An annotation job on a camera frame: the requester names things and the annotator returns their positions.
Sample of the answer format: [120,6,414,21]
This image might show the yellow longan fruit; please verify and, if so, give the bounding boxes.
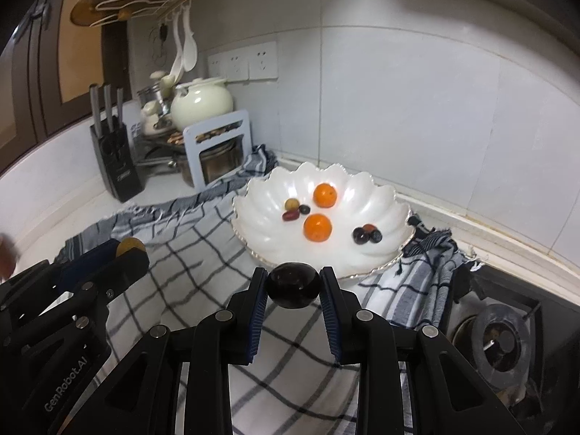
[116,237,146,257]

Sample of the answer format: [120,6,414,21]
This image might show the dark plum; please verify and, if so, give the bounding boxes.
[265,262,322,309]

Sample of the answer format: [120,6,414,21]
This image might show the orange mandarin with stem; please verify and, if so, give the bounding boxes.
[312,183,338,208]

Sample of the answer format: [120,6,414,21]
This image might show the checked white kitchen cloth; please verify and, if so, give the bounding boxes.
[58,146,465,434]

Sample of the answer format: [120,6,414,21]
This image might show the person hand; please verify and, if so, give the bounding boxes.
[0,234,18,282]

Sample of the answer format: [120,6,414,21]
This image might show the dark grape pair left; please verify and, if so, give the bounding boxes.
[352,227,370,245]

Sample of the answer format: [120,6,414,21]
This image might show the orange mandarin in bowl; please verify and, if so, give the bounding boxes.
[303,213,332,243]

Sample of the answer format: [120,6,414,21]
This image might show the black knife block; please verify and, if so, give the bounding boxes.
[88,83,144,203]

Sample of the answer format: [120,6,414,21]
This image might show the white scalloped ceramic bowl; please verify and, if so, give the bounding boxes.
[231,162,415,280]

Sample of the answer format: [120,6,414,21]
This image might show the gas stove burner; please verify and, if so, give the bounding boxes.
[445,266,545,409]

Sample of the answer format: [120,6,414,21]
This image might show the white slotted rack panel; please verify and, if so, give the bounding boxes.
[183,110,252,191]

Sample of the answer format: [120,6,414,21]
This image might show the steel container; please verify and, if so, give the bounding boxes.
[200,138,243,184]

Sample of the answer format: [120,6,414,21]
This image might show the red date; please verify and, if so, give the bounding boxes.
[282,209,301,222]

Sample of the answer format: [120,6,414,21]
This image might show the yellow-green grape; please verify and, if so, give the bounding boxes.
[284,198,300,211]

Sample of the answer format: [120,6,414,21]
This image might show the cream ceramic pot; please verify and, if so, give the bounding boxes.
[170,78,234,132]

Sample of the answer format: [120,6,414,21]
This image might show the white hanging spatula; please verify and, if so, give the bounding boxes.
[169,13,184,84]

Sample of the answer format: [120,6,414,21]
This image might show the white hanging spoon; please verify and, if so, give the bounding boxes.
[182,5,198,72]

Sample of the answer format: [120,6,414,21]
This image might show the wall power sockets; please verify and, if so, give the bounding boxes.
[207,41,278,83]

